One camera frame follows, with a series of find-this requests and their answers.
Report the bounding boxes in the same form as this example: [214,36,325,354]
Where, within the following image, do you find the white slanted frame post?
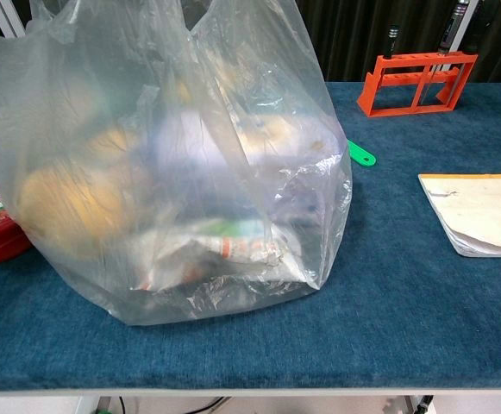
[446,0,480,55]
[0,0,34,40]

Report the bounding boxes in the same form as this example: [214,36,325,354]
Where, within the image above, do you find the yellow soft package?
[16,129,143,260]

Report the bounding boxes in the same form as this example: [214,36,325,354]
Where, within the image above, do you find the blue felt table cover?
[0,81,501,392]

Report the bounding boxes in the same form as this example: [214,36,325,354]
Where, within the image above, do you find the black pleated curtain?
[0,0,501,83]

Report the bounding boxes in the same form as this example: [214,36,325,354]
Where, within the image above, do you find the short black screwdriver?
[383,25,401,60]

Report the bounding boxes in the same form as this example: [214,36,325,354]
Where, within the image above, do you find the blue hand clapper green handle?
[347,140,377,167]

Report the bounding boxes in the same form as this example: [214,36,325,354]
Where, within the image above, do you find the orange tool rack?
[356,51,479,117]

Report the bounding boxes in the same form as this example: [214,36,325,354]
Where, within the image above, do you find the worn paper notebook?
[417,172,501,259]

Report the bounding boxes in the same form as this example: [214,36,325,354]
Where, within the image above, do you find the clear plastic bag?
[0,0,354,327]

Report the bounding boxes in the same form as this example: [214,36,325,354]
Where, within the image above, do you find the silver black screwdriver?
[420,0,469,105]

